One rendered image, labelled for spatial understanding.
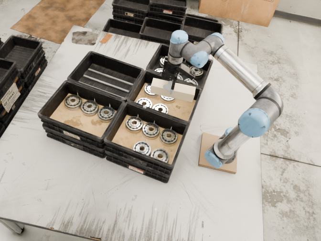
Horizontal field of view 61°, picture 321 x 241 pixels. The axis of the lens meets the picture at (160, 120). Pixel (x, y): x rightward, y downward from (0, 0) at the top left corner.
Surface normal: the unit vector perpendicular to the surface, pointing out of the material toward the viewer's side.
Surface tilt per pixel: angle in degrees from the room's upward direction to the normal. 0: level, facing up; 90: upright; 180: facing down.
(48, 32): 0
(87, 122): 0
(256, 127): 83
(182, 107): 0
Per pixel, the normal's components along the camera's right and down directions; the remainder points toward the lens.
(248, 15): -0.16, 0.56
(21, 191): 0.11, -0.58
